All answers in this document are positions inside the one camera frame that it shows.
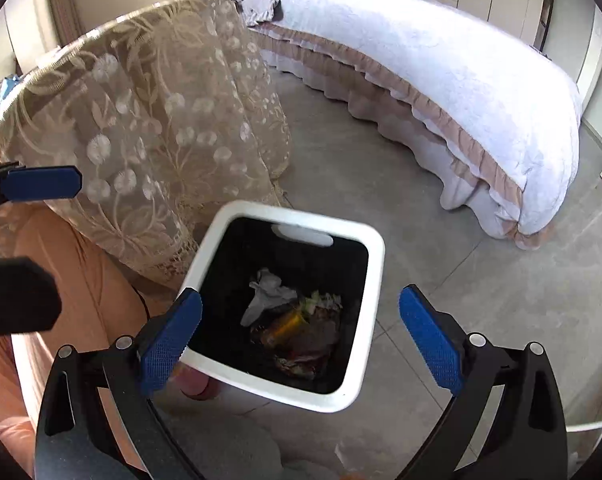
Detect person's foot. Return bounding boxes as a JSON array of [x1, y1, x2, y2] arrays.
[[178, 365, 216, 401]]

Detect blue snack bag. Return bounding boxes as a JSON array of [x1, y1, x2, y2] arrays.
[[0, 74, 22, 111]]

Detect paper wrapper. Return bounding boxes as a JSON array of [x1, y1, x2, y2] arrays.
[[276, 345, 339, 378]]

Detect black cable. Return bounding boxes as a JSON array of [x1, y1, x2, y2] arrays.
[[133, 285, 152, 321]]

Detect bed with lavender cover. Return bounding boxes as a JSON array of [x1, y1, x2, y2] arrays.
[[231, 0, 584, 251]]

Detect white trash bin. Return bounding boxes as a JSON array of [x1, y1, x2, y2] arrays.
[[173, 200, 386, 413]]

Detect yellow snack pack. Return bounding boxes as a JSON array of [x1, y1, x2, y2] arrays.
[[263, 310, 306, 346]]

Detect round table, embroidered cloth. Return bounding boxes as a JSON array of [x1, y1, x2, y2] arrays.
[[0, 0, 294, 291]]

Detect pale snack bag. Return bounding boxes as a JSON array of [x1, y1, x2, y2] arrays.
[[301, 290, 344, 313]]

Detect white tissue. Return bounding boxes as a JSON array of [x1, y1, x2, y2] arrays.
[[241, 267, 299, 328]]

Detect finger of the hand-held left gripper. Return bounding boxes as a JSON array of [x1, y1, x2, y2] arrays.
[[0, 256, 62, 356], [0, 162, 84, 213]]

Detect lavender blanket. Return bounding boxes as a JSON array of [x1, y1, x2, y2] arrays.
[[238, 0, 386, 26]]

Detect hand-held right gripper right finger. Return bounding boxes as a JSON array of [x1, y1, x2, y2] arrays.
[[398, 284, 569, 480]]

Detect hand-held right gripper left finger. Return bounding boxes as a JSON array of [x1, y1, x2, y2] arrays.
[[35, 287, 204, 480]]

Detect person's leg in orange pants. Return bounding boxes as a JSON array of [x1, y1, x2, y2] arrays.
[[0, 205, 202, 480]]

